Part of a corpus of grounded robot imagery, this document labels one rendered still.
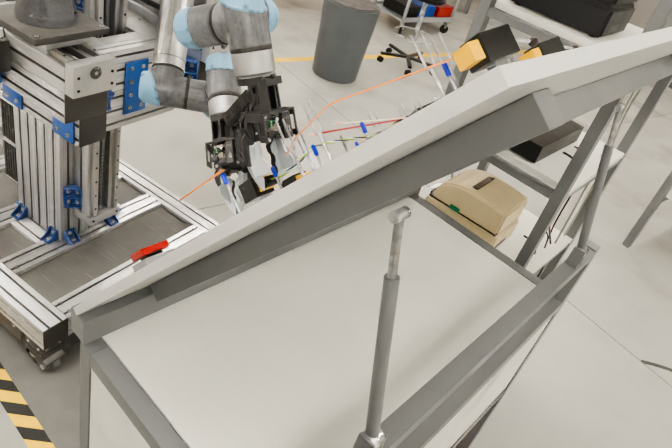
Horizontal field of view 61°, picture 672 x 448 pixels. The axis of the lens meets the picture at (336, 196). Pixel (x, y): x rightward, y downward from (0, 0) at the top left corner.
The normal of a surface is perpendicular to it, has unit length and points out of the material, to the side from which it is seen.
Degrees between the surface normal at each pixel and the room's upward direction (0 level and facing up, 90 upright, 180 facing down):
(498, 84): 90
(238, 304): 0
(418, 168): 90
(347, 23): 94
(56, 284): 0
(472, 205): 90
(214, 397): 0
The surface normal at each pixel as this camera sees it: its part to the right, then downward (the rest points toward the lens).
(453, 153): -0.67, 0.26
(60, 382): 0.25, -0.81
